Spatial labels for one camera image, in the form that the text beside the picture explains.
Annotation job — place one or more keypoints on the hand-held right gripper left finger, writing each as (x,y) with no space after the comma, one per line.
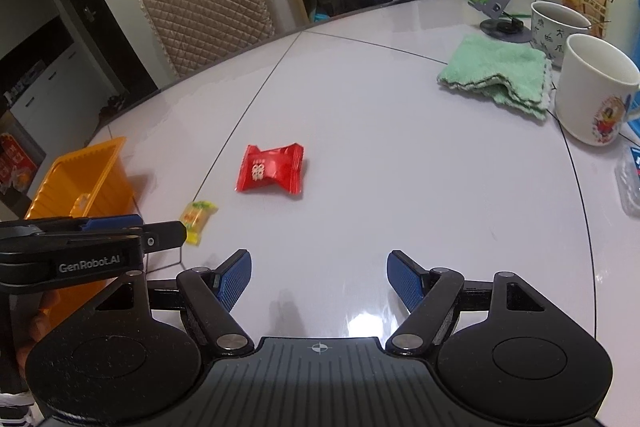
(235,279)

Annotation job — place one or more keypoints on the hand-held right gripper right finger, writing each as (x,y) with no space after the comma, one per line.
(405,279)

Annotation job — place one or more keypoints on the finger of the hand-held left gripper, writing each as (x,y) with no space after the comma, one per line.
(110,223)
(162,237)

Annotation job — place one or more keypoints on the yellow green candy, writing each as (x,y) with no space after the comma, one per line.
(197,219)

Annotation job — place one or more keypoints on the orange plastic tray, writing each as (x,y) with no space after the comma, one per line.
(75,177)

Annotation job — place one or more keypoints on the red candy packet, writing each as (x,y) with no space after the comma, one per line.
(272,169)

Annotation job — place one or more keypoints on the person's left hand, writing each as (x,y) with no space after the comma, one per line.
(40,324)

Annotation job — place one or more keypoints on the red boxes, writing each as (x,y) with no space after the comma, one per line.
(17,162)

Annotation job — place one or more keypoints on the white cabinet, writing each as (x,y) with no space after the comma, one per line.
(55,87)

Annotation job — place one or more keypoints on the quilted beige chair back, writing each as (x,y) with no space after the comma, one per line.
(205,12)

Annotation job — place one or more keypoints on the green cloth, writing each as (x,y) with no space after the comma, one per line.
(495,67)

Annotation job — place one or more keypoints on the clear plastic packet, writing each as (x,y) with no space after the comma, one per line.
(631,182)

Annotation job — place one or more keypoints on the white cartoon mug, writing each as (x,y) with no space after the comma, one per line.
(590,92)

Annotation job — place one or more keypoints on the patterned mug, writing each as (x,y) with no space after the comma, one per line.
(550,39)

